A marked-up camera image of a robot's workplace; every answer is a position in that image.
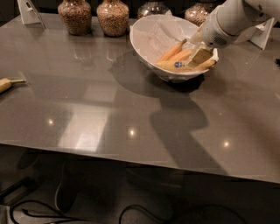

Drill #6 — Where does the grain-filled glass jar far left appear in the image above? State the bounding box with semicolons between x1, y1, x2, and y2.
58;0;92;36

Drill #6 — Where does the banana with blue sticker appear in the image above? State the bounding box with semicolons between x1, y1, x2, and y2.
155;59;216;73

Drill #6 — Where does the white bowl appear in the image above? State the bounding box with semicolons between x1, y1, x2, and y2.
129;15;219;82

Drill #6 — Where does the black floor cable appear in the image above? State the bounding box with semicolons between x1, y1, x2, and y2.
9;199;176;224

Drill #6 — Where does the white stand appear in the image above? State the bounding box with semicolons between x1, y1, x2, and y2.
234;17;277;51
17;0;46;28

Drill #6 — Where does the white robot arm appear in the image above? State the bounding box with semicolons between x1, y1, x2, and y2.
185;0;280;68

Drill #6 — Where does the banana in bowl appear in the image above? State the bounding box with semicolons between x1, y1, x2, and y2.
158;38;186;62
171;48;192;61

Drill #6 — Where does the white stand right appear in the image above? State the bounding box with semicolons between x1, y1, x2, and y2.
234;17;277;51

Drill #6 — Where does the white stand left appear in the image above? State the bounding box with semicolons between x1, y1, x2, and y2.
17;0;46;28

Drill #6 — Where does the grain-filled glass jar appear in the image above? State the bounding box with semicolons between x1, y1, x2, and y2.
185;0;217;26
96;0;130;37
58;0;92;36

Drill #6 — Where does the banana on table left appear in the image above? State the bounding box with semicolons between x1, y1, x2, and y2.
0;78;25;94

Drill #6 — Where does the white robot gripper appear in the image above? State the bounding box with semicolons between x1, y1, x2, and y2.
185;6;237;68

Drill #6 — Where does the grain-filled glass jar right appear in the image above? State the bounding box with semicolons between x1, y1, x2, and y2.
185;0;217;26

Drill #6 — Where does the back banana in bowl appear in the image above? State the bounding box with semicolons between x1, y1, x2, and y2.
158;38;186;62

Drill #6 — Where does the middle banana in bowl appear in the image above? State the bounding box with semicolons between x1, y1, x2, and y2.
171;48;192;61

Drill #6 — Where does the white paper bowl liner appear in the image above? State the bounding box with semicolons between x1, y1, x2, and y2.
129;14;198;64

